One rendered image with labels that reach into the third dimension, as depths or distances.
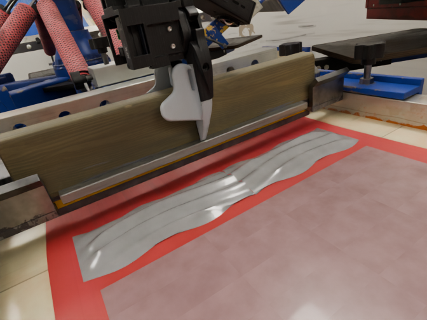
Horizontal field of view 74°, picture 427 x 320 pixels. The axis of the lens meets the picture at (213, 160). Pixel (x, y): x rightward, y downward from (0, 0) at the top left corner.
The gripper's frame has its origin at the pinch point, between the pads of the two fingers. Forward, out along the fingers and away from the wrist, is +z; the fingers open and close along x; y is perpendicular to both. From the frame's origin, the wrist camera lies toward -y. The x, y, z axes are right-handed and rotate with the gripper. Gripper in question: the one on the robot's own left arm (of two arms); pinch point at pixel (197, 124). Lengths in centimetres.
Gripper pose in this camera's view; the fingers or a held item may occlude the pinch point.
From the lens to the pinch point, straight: 37.0
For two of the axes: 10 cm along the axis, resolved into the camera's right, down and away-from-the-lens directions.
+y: -8.4, 3.5, -4.1
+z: 1.5, 8.8, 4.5
